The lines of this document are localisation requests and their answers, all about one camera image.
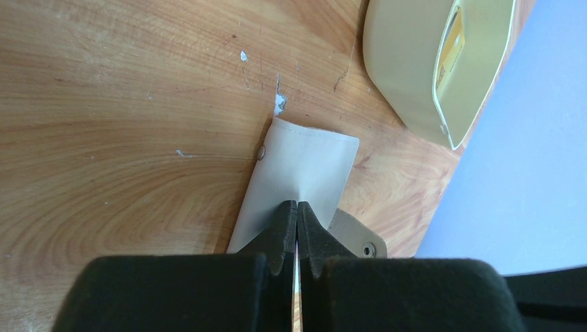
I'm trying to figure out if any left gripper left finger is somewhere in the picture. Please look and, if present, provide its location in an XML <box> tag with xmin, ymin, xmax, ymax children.
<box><xmin>53</xmin><ymin>201</ymin><xmax>298</xmax><ymax>331</ymax></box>

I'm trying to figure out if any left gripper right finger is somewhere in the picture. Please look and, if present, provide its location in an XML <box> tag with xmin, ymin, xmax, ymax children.
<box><xmin>297</xmin><ymin>202</ymin><xmax>525</xmax><ymax>331</ymax></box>

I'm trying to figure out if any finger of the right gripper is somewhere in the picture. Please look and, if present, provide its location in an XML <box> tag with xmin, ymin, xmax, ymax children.
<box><xmin>505</xmin><ymin>266</ymin><xmax>586</xmax><ymax>332</ymax></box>

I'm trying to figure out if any beige leather card holder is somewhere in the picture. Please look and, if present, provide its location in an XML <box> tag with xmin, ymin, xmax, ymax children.
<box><xmin>227</xmin><ymin>118</ymin><xmax>387</xmax><ymax>258</ymax></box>

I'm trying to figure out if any beige oval plastic tray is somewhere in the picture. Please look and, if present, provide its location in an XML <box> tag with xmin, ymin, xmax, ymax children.
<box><xmin>363</xmin><ymin>1</ymin><xmax>516</xmax><ymax>149</ymax></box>

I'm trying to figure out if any gold VIP card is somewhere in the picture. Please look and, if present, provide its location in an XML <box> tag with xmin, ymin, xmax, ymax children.
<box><xmin>435</xmin><ymin>7</ymin><xmax>466</xmax><ymax>94</ymax></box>

